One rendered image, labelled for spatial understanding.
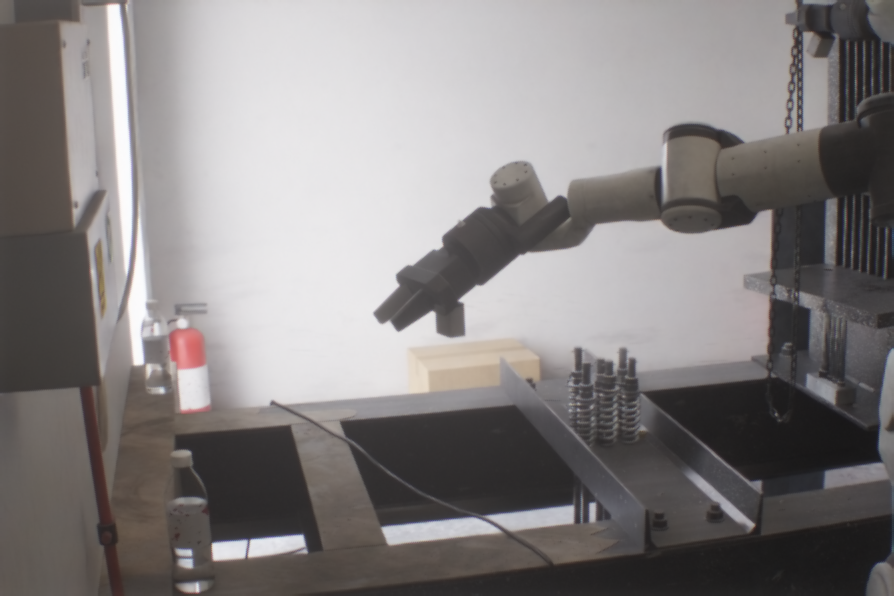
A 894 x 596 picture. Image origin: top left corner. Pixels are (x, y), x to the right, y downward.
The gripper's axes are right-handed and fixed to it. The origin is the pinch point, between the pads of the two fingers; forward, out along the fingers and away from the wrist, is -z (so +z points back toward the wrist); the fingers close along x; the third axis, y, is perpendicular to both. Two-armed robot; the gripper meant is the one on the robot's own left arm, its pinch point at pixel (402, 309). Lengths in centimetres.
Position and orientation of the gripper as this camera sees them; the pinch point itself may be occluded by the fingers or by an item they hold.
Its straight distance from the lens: 163.7
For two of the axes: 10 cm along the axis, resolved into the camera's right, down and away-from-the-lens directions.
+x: 4.6, 1.6, -8.7
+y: 4.8, 7.8, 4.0
